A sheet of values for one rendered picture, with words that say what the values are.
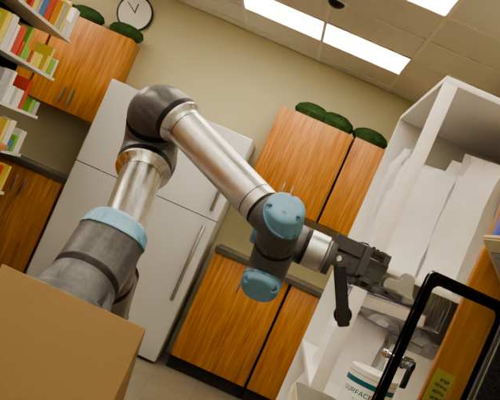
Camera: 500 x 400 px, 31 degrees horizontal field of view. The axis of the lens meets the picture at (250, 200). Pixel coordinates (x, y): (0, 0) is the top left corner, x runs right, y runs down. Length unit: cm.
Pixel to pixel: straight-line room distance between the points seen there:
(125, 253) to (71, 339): 19
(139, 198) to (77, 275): 38
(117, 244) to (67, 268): 10
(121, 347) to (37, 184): 560
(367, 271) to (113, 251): 55
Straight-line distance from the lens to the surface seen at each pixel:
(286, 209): 157
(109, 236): 146
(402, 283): 178
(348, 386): 243
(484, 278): 207
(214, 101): 729
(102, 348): 135
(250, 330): 672
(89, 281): 139
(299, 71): 731
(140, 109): 179
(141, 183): 176
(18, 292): 137
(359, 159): 691
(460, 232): 298
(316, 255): 174
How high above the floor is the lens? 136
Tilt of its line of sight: level
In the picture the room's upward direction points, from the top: 24 degrees clockwise
